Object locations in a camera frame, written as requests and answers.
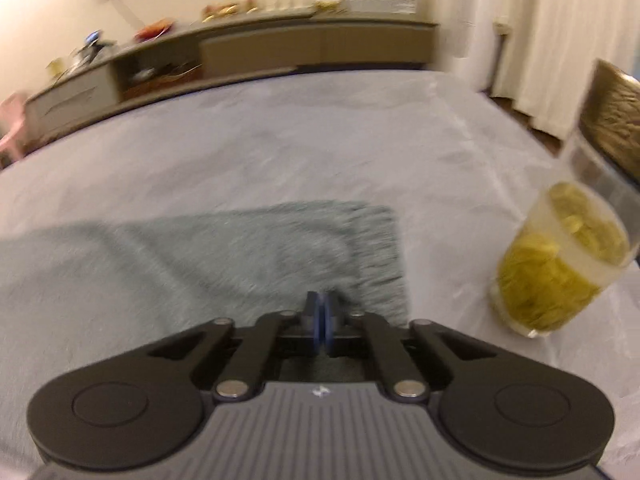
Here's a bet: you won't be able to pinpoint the grey sweatpants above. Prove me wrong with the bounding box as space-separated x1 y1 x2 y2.
1 202 408 390

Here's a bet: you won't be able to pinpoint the glass jar yellow contents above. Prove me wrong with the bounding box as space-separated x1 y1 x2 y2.
490 181 639 338

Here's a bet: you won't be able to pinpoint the long grey tv cabinet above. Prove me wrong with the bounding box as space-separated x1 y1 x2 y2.
26 10 439 143

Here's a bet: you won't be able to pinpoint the white tower air conditioner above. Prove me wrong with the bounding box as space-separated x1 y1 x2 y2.
447 0 502 91

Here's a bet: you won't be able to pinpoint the gold tissue box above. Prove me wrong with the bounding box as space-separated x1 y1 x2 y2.
314 0 344 13

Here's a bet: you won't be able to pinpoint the gold ornament set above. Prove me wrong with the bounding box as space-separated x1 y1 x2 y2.
202 0 259 23

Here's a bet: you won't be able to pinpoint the white box of items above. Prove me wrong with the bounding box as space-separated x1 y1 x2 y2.
347 0 418 14

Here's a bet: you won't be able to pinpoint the pink plastic child chair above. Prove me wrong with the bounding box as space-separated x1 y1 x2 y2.
0 91 28 162

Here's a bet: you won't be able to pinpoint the red plate of fruit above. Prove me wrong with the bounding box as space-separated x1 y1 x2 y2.
134 18 175 42

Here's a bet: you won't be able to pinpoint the spare handheld gripper device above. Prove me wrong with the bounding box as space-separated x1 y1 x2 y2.
73 30 115 64

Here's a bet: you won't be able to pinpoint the cream window curtain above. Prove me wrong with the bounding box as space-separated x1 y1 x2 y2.
491 0 639 141

